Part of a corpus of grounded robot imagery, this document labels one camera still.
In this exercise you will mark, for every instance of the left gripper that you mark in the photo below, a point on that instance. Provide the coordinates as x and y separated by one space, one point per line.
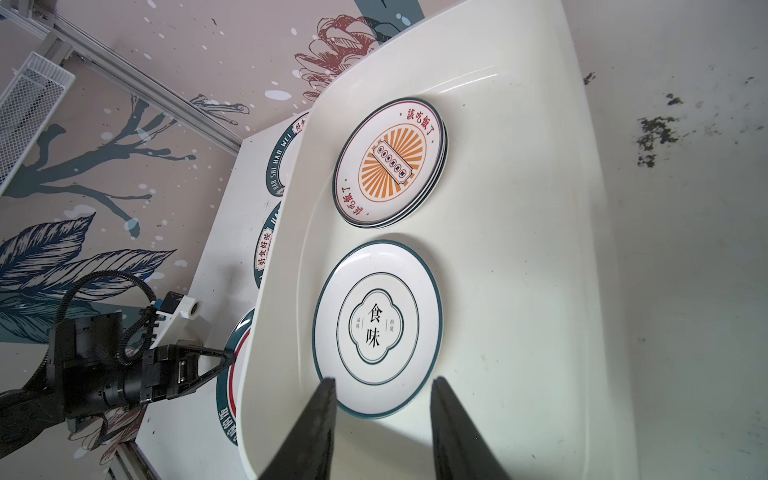
161 373

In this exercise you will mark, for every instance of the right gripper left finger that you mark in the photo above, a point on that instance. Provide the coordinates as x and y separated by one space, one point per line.
307 451

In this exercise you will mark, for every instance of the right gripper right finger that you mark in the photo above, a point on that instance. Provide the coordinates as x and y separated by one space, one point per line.
459 450

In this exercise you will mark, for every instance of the green red rim plate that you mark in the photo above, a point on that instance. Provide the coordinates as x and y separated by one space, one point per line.
227 382

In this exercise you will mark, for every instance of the white plate with green emblem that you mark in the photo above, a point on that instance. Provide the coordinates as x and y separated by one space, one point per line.
377 328

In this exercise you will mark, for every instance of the orange sunburst plate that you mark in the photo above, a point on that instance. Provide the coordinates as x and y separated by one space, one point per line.
390 163

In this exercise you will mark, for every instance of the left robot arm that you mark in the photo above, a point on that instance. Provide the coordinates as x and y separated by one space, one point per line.
82 379

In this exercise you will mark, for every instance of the white plastic bin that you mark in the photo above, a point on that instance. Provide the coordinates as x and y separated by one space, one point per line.
517 240

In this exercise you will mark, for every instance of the green rim plate middle left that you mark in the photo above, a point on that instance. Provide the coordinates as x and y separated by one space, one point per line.
261 250

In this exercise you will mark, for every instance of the green rim plate far left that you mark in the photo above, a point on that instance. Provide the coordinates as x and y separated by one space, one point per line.
275 183

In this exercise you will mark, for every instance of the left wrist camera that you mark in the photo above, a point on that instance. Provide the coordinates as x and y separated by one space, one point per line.
173 313

